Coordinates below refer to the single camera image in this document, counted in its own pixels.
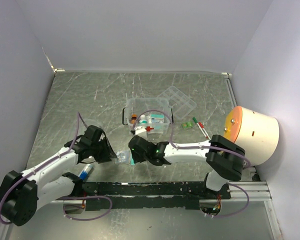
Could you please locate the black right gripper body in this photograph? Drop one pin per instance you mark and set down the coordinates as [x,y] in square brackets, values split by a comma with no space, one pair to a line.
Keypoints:
[137,158]

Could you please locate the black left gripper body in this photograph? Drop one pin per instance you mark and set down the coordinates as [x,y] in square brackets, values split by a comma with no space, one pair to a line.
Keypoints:
[99,150]

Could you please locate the white bottle green label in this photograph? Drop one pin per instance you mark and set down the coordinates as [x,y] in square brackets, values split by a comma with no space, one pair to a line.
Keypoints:
[143,119]

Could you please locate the brown medicine bottle orange cap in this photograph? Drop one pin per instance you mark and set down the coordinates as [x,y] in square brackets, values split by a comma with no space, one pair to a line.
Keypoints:
[133,120]

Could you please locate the teal bandage roll package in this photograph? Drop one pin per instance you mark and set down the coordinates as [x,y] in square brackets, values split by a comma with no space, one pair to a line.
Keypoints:
[156,118]

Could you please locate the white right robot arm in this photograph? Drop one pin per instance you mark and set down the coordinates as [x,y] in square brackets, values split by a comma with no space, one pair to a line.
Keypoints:
[226,159]

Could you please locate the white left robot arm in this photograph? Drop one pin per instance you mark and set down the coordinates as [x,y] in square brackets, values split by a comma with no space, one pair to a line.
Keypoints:
[22,194]

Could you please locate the clear zip bag teal strip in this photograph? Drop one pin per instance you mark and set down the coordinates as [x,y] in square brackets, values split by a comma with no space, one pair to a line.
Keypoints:
[124,157]

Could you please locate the blue white ointment tube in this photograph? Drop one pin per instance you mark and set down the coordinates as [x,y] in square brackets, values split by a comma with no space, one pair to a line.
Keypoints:
[85,172]

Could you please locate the clear first aid box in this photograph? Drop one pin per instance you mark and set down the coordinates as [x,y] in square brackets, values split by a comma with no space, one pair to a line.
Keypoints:
[146,106]

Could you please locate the small green packet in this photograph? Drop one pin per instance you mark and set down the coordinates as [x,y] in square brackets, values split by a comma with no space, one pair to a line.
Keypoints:
[187,125]

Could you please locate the clear divider tray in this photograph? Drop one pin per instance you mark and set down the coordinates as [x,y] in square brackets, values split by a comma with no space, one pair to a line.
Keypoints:
[181,104]

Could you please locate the red green thermometer pen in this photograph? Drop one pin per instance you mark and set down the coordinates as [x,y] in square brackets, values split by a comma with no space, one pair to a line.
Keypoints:
[201,127]

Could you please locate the cream cylinder orange face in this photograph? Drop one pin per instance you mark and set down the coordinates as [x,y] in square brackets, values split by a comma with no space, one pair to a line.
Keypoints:
[256,133]

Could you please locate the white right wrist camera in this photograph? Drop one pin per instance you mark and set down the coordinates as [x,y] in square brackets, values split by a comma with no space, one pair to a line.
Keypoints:
[140,131]

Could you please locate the clear box lid black handle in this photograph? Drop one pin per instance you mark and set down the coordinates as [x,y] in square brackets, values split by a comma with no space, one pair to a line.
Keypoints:
[95,125]

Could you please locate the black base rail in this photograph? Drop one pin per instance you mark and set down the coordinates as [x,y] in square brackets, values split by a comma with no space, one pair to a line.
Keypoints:
[139,195]

